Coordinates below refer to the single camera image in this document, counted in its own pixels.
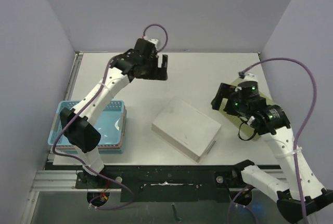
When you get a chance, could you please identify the green perforated plastic basket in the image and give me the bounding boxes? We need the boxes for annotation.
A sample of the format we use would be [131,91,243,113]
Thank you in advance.
[221,77,274,141]

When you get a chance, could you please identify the white perforated plastic basket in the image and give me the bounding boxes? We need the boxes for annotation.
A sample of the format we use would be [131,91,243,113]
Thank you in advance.
[151,97,221,163]

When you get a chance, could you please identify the pink plastic basket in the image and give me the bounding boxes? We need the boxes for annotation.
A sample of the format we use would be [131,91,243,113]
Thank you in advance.
[56,109,127,151]

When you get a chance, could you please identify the blue plastic basket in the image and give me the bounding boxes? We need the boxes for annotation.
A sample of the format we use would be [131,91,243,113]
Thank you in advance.
[54,109,127,155]
[48,100,126,150]

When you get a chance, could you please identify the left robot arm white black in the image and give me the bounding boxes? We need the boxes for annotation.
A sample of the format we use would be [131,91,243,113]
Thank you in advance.
[59,37,168,188]

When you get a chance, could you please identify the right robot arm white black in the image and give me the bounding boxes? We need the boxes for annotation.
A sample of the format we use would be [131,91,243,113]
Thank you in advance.
[211,81,332,223]

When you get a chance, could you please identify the blue bottom plastic basket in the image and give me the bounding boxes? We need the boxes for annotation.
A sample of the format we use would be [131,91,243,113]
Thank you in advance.
[54,109,127,155]

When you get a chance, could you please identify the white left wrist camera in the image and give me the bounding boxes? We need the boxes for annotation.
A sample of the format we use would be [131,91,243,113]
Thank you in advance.
[143,35,160,50]

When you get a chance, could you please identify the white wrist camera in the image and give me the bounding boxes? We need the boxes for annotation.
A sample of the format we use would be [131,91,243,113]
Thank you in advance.
[238,71,258,82]
[143,35,160,50]

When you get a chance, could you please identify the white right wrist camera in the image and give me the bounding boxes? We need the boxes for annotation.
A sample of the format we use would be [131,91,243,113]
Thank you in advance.
[238,71,258,82]

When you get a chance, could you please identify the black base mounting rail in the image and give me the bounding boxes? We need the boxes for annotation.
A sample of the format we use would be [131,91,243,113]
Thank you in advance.
[75,165,246,203]

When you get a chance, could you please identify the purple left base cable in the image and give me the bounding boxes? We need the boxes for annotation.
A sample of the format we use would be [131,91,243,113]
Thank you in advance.
[85,166,136,211]

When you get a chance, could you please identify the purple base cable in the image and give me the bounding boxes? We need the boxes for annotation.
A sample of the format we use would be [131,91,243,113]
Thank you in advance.
[85,166,136,211]
[226,185,260,224]

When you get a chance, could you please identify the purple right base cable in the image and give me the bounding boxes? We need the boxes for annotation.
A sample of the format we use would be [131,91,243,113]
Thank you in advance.
[226,185,260,224]

